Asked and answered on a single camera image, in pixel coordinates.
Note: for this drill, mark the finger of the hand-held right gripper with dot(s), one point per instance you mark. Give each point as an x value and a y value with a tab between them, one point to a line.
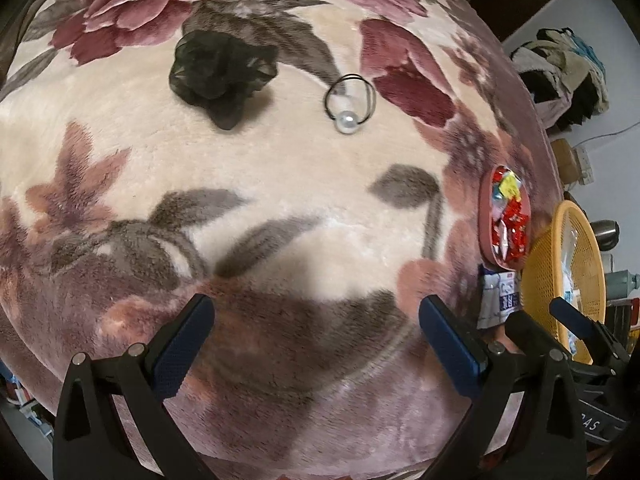
575	317
525	330

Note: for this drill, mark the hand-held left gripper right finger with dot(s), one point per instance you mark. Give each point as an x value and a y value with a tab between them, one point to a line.
452	345

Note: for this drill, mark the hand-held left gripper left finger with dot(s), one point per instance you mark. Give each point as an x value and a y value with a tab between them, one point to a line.
182	345

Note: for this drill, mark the yellow plastic basket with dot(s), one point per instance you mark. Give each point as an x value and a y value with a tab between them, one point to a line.
545	260

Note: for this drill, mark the white blue flat packet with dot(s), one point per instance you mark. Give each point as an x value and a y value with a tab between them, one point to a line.
500	300

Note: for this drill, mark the steel thermos flask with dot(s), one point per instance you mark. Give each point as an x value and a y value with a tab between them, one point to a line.
607	235

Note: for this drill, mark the pile of wrapped candies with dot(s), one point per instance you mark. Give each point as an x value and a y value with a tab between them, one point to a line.
512	220

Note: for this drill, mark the pink oval tray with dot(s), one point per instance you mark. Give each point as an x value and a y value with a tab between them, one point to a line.
485	220

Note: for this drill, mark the brown cardboard box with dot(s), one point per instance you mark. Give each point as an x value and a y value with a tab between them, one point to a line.
565	160

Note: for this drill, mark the floral plush blanket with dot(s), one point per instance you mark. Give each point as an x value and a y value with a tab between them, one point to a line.
300	185

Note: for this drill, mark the pile of clothes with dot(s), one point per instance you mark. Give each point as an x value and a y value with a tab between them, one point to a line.
555	65

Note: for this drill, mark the black mesh scrunchie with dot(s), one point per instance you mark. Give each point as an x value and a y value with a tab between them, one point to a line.
215	70

